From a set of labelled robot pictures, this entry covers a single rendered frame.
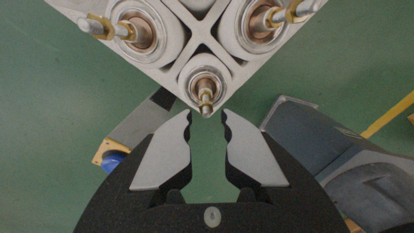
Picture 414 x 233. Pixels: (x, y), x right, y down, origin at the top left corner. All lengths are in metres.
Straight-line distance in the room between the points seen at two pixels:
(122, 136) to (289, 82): 0.55
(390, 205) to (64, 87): 0.92
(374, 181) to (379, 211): 0.05
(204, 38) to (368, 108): 0.79
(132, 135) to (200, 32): 0.22
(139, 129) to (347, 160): 0.42
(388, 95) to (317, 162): 0.55
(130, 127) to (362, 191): 0.46
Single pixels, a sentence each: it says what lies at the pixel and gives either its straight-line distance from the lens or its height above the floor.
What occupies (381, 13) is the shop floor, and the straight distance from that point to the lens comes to 0.70.
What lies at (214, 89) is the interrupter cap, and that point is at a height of 0.25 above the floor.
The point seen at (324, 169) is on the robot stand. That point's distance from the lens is 0.41.
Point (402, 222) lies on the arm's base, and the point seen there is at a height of 0.38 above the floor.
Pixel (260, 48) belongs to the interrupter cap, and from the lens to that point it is 0.21.
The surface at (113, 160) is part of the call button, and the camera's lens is 0.24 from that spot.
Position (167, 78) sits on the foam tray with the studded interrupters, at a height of 0.18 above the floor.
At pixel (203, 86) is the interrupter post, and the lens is 0.19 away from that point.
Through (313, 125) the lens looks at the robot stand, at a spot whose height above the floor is 0.18.
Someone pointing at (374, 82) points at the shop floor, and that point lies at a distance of 0.81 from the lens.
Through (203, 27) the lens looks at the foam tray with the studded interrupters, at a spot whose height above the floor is 0.18.
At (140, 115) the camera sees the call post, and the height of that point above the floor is 0.23.
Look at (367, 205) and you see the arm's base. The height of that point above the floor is 0.35.
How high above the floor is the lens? 0.45
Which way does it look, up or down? 59 degrees down
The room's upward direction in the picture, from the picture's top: 177 degrees clockwise
